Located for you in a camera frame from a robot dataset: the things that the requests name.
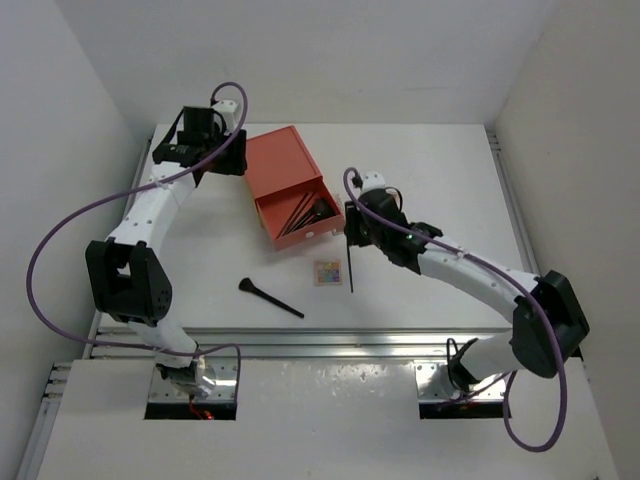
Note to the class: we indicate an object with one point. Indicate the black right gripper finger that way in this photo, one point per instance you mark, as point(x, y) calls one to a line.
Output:
point(353, 236)
point(352, 215)

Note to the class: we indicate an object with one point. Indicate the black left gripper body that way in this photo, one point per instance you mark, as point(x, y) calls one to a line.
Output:
point(228, 160)

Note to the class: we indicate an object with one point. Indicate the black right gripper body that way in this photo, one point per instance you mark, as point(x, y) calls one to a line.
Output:
point(371, 236)

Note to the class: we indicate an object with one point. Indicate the thin black liner brush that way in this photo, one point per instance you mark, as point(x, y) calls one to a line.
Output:
point(350, 268)

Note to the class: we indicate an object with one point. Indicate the black fan brush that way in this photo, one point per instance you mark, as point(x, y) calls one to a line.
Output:
point(322, 208)

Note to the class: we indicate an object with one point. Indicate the small black powder brush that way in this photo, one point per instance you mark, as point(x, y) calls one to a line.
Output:
point(302, 222)

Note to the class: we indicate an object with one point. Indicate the thin black pencil brush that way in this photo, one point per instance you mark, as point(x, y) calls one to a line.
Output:
point(307, 206)

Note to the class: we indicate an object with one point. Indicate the thin dark makeup brush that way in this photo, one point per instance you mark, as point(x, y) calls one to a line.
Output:
point(293, 215)

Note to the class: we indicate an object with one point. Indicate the orange drawer box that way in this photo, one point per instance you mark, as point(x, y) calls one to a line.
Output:
point(280, 169)

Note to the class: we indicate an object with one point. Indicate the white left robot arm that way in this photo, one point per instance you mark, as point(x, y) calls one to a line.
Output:
point(127, 279)

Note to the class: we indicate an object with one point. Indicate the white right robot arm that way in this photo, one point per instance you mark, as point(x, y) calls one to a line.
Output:
point(547, 321)

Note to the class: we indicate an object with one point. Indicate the small clear eyeshadow palette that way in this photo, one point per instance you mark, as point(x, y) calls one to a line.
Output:
point(340, 203)

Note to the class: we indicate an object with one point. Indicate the colourful eyeshadow palette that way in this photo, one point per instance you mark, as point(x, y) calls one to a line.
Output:
point(327, 273)

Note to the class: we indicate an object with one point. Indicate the angled black powder brush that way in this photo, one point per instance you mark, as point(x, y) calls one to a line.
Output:
point(246, 285)

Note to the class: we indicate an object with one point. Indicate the white front cover panel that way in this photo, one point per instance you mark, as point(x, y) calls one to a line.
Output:
point(317, 420)

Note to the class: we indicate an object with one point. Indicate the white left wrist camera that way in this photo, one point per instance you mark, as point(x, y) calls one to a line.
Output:
point(230, 110)

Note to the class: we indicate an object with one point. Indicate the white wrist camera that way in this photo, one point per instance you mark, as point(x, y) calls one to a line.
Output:
point(230, 110)
point(372, 180)

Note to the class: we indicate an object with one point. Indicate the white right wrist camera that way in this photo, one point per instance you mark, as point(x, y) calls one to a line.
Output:
point(372, 180)

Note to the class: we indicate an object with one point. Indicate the aluminium frame rail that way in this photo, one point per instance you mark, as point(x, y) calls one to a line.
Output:
point(344, 344)

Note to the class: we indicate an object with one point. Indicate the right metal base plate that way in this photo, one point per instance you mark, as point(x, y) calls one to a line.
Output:
point(434, 388)

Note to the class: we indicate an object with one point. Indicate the metal base plate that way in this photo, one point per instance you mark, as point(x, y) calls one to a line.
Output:
point(434, 388)
point(220, 382)

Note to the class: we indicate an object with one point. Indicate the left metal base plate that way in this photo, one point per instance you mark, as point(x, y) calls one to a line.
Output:
point(220, 382)

